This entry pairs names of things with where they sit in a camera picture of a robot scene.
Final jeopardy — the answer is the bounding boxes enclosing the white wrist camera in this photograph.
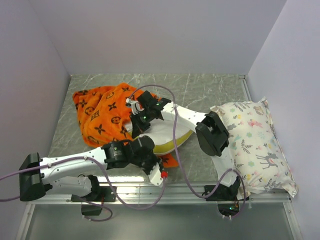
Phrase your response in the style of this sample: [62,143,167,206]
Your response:
[125,98,144,115]
[148,163,168,187]

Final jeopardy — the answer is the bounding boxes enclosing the floral deer print pillow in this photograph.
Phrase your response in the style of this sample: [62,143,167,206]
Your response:
[210,98,298,197]

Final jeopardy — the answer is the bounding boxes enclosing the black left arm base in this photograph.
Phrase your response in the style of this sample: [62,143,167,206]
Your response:
[70,187,116,222]

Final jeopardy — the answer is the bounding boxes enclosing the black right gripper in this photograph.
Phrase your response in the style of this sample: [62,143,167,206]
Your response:
[130,108,154,138]

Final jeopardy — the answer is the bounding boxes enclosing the orange patterned pillowcase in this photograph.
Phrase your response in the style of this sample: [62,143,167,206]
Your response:
[72,82,180,169]

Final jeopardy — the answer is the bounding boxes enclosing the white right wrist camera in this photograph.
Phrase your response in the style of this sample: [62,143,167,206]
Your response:
[125,98,144,115]

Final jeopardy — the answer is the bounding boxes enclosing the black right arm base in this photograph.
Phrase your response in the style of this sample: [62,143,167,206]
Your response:
[205,182,240,218]

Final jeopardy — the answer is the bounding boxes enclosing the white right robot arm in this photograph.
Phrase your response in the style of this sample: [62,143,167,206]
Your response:
[125,91,238,200]

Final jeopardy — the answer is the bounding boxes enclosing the aluminium mounting rail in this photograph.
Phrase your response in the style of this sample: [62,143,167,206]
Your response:
[31,182,292,205]

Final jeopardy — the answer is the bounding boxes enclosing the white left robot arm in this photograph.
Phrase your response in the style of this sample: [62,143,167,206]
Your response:
[19,136,164,202]

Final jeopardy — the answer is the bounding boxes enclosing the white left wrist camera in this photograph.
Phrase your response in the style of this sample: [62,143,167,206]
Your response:
[148,163,168,187]

